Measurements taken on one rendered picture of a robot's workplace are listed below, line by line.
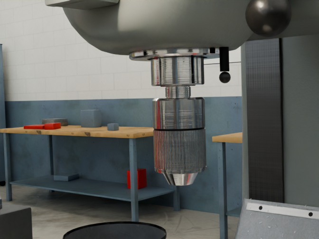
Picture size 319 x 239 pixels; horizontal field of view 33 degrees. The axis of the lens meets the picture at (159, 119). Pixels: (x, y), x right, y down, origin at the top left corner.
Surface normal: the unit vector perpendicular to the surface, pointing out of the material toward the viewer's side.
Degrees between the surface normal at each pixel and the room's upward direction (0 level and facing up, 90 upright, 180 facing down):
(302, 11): 135
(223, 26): 124
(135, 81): 90
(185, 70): 90
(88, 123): 90
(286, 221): 63
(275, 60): 90
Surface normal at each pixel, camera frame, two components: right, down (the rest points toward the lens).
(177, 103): -0.07, 0.05
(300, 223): -0.59, -0.40
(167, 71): -0.43, 0.06
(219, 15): 0.58, 0.61
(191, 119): 0.39, 0.04
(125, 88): -0.64, 0.06
